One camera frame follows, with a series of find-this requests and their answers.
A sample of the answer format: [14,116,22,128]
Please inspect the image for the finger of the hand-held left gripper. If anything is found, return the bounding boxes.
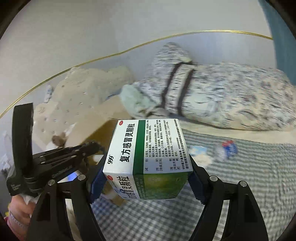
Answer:
[46,158,89,180]
[33,141,102,166]

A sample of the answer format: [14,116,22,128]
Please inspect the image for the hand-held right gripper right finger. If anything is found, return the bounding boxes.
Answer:
[188,155,269,241]

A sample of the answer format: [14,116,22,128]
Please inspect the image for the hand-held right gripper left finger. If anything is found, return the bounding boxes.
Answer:
[25,156,109,241]

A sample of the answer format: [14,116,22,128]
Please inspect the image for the green white medicine box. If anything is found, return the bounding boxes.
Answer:
[102,119,193,200]

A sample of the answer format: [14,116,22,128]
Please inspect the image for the brown cardboard box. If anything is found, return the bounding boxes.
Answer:
[67,95,133,207]

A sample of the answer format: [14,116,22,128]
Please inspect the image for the person's left hand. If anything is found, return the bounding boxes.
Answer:
[8,195,41,220]

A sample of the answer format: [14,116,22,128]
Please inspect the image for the brown fuzzy object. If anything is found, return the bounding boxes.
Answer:
[52,134,67,147]

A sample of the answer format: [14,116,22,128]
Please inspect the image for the white blue small packet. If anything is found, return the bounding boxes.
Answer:
[190,146,210,163]

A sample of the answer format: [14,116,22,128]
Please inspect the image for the clear water bottle blue label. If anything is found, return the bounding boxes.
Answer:
[213,140,238,163]

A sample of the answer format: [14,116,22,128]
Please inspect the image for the beige pillow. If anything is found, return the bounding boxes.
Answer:
[32,66,133,149]

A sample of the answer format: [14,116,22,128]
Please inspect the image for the light green cloth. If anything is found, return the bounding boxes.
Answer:
[120,85,149,117]

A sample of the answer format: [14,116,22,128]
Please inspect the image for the teal curtain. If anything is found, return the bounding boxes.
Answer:
[259,0,296,77]

